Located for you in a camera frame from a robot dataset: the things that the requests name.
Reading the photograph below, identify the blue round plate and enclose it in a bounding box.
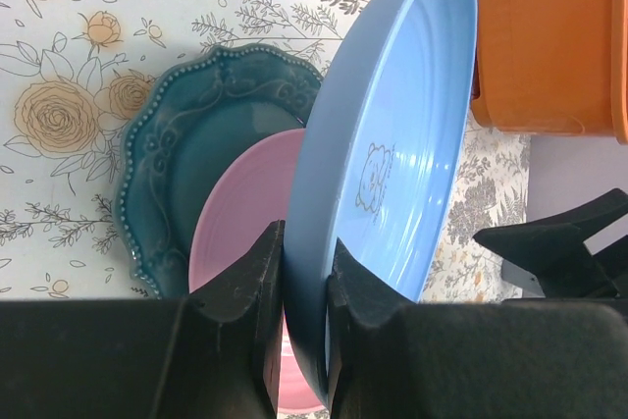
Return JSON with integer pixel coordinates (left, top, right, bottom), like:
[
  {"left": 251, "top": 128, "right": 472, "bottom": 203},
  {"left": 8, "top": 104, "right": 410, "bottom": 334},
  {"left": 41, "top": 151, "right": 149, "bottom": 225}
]
[{"left": 283, "top": 0, "right": 478, "bottom": 401}]

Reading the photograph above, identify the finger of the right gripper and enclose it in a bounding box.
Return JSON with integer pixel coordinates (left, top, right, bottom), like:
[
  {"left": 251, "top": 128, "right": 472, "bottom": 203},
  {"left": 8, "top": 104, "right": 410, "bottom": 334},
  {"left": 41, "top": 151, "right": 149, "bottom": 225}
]
[{"left": 474, "top": 188, "right": 627, "bottom": 298}]

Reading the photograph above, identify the floral table mat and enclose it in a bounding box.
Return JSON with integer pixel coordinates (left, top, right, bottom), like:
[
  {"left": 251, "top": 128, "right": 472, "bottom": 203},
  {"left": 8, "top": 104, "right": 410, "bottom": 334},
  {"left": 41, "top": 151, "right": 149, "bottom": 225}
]
[{"left": 1, "top": 0, "right": 369, "bottom": 300}]

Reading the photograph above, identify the pink plate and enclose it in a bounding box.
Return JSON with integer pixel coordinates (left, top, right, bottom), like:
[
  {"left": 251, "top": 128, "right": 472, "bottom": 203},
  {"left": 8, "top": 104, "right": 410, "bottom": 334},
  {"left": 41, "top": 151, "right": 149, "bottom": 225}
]
[{"left": 187, "top": 128, "right": 328, "bottom": 415}]

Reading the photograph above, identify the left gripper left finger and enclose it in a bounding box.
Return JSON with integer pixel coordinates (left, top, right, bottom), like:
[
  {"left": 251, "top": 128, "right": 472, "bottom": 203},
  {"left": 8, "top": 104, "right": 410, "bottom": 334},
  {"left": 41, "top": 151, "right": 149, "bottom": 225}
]
[{"left": 1, "top": 222, "right": 284, "bottom": 418}]

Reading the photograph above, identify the orange plastic bin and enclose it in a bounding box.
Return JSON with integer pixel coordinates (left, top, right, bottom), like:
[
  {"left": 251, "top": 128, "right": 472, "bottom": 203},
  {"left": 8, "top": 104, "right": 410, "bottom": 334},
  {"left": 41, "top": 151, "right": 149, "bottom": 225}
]
[{"left": 471, "top": 0, "right": 627, "bottom": 143}]

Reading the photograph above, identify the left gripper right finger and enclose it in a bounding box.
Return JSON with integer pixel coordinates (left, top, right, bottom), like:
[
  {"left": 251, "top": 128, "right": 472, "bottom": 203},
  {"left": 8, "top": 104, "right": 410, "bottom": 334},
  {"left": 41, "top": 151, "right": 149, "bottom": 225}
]
[{"left": 327, "top": 244, "right": 627, "bottom": 418}]

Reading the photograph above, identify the teal scalloped plate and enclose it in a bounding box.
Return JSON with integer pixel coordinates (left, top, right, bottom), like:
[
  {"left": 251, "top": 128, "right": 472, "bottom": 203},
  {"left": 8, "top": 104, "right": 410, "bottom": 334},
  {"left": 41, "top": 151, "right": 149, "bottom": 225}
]
[{"left": 112, "top": 43, "right": 324, "bottom": 298}]

